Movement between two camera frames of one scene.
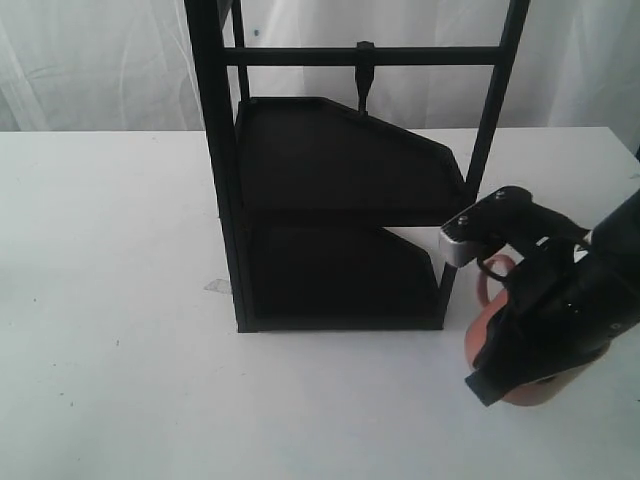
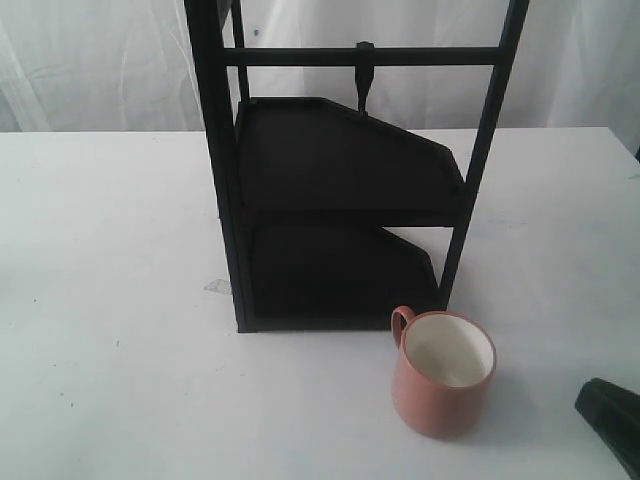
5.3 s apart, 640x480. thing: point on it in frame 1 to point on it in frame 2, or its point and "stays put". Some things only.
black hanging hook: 364,71 stays put
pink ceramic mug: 529,394 to 441,371
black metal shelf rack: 304,184 stays put
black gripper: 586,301 to 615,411
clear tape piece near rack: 221,285 stays put
